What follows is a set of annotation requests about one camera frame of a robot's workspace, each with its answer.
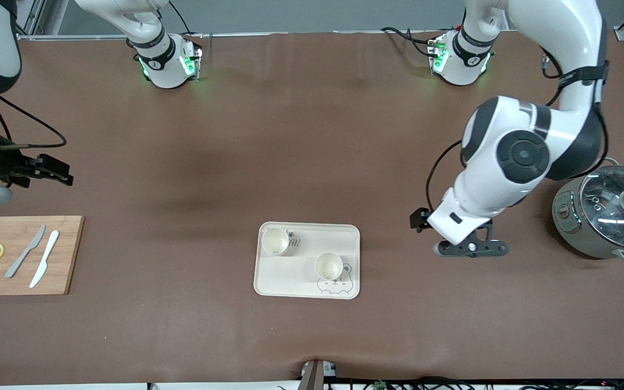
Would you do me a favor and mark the black right base cable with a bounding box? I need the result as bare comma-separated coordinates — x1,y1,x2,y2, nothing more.
168,0,192,36

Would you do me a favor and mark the white plastic cup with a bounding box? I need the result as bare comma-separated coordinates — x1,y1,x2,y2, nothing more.
261,227,291,256
314,252,344,281

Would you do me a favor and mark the brown table cover sheet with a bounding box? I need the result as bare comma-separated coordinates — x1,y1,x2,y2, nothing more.
0,30,624,386

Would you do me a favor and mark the black left base cable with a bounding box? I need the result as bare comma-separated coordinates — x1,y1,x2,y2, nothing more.
381,26,443,58

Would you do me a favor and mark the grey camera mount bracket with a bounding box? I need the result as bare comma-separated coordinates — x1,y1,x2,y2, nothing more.
297,359,340,390

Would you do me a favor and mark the grey pot with glass lid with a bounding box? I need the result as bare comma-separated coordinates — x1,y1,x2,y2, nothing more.
552,157,624,265

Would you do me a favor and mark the grey plastic knife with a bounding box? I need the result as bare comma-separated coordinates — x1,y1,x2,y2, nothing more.
5,225,47,279

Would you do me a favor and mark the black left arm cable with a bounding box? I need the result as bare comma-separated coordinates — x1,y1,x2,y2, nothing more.
426,51,612,215

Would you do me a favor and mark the black base cable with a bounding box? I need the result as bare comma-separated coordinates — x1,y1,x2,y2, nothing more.
168,0,192,36
381,26,443,58

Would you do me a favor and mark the white plastic knife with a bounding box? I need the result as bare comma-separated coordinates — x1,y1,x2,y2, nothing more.
29,230,60,289

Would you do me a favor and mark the cream tray with bear print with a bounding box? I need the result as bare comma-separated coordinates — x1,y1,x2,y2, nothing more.
253,222,361,300

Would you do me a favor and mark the wooden cutting board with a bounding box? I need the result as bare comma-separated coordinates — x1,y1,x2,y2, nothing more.
0,216,85,296

